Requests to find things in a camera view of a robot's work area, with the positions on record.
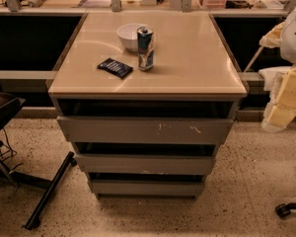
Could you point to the grey bottom drawer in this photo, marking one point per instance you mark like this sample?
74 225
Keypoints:
146 189

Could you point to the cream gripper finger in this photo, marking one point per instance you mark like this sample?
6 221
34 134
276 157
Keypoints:
276 118

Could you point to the white stick with black tip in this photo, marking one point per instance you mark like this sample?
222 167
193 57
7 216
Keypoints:
254 58

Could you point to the white bowl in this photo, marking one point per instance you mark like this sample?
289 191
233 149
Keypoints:
127 34

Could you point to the grey drawer cabinet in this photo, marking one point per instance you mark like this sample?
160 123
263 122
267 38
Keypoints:
193 77

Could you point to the blue silver drink can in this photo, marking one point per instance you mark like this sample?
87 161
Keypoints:
145 42

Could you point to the grey drawer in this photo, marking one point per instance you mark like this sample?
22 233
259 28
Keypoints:
143 164
146 130
146 189

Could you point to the black caster wheel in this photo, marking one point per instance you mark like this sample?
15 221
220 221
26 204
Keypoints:
283 210

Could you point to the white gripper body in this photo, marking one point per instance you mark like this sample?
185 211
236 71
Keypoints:
295 39

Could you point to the grey top drawer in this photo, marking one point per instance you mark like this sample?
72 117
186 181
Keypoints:
146 130

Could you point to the white curved plastic cover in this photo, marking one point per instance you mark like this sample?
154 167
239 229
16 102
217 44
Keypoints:
269 73

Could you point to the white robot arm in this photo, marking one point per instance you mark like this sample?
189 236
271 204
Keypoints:
283 36

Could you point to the dark blue snack packet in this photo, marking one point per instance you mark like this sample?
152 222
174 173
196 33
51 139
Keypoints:
115 68

